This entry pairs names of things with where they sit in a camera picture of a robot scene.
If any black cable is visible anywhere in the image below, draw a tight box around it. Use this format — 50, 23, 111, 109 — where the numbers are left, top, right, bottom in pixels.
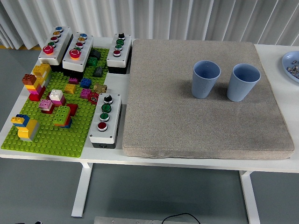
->
162, 212, 200, 224

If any white table leg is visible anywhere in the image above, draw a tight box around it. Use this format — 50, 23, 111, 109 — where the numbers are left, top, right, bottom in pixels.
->
71, 162, 93, 218
240, 170, 261, 224

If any red valve handwheel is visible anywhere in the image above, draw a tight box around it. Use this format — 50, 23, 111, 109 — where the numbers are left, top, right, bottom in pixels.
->
88, 92, 100, 104

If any white pleated curtain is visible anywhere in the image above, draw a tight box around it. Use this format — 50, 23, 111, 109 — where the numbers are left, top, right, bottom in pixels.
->
0, 0, 299, 50

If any five-button control box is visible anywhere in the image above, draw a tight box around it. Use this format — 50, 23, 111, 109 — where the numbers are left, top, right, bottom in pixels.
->
62, 32, 94, 79
38, 25, 73, 72

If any green studded baseplate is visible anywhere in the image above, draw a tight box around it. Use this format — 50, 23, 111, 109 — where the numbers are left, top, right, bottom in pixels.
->
1, 48, 110, 159

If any blue brick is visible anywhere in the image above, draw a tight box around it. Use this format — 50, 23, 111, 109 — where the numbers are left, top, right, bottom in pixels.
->
80, 77, 92, 89

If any brass pipe fitting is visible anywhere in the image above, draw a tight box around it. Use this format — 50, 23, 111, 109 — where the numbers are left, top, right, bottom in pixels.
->
93, 84, 108, 94

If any yellow blue brick tower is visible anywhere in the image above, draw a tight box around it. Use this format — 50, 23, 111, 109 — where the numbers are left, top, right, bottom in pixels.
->
11, 114, 41, 142

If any green-topped brick stack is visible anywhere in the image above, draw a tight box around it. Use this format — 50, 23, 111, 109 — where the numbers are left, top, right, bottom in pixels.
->
52, 105, 72, 129

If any yellow white brick stack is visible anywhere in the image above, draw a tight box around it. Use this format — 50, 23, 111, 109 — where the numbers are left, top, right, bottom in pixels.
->
32, 63, 52, 87

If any four-button control box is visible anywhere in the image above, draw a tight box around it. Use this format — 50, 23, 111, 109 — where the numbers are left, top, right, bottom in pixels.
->
89, 92, 123, 149
106, 32, 133, 75

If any blue ribbed cup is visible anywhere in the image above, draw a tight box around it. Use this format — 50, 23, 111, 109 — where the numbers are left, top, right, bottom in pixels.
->
226, 63, 261, 102
191, 60, 221, 99

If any dark green brick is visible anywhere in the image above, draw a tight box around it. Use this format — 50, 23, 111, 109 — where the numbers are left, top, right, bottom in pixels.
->
86, 56, 99, 67

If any grey-brown fabric mat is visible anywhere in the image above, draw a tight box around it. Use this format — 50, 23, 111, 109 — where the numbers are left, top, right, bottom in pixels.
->
122, 38, 295, 161

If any brown-topped brick tower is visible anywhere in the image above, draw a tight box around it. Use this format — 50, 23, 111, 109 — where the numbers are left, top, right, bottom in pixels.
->
21, 74, 46, 102

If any white pink brick stack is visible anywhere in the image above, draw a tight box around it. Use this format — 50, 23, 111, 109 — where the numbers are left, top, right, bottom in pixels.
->
49, 89, 67, 107

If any blue plate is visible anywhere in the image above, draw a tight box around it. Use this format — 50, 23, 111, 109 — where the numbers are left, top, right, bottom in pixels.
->
282, 51, 299, 84

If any pink red brick stack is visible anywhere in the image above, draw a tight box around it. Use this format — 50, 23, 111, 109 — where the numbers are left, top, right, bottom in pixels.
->
39, 98, 56, 115

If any small metal nuts pile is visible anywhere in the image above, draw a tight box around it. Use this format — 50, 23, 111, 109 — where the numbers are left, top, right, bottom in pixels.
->
286, 66, 299, 78

